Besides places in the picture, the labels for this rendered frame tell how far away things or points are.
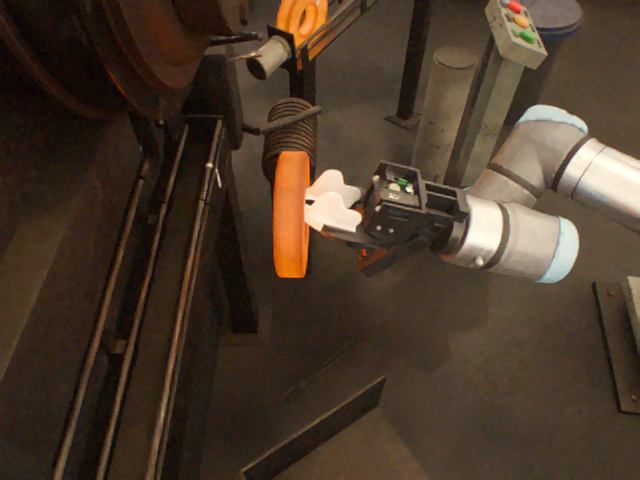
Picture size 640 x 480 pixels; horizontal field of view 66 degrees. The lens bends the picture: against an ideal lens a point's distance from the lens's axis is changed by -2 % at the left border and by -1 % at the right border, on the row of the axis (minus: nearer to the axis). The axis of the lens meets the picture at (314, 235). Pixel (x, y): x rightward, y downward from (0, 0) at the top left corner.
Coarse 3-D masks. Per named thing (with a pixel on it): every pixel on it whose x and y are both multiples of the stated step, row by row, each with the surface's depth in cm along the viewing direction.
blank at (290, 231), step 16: (288, 160) 57; (304, 160) 58; (288, 176) 56; (304, 176) 56; (288, 192) 55; (304, 192) 56; (288, 208) 55; (304, 208) 57; (288, 224) 55; (304, 224) 58; (288, 240) 55; (304, 240) 59; (288, 256) 56; (304, 256) 60; (288, 272) 59; (304, 272) 61
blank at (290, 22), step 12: (288, 0) 106; (300, 0) 107; (312, 0) 110; (324, 0) 114; (288, 12) 106; (300, 12) 109; (312, 12) 115; (324, 12) 117; (288, 24) 108; (312, 24) 116; (300, 36) 113
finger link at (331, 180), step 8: (320, 176) 59; (328, 176) 59; (336, 176) 59; (320, 184) 60; (328, 184) 60; (336, 184) 60; (344, 184) 60; (312, 192) 61; (320, 192) 61; (336, 192) 61; (344, 192) 61; (352, 192) 61; (360, 192) 62; (312, 200) 61; (344, 200) 62; (352, 200) 62
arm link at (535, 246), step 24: (504, 216) 61; (528, 216) 62; (552, 216) 64; (504, 240) 60; (528, 240) 61; (552, 240) 61; (576, 240) 62; (504, 264) 62; (528, 264) 62; (552, 264) 62
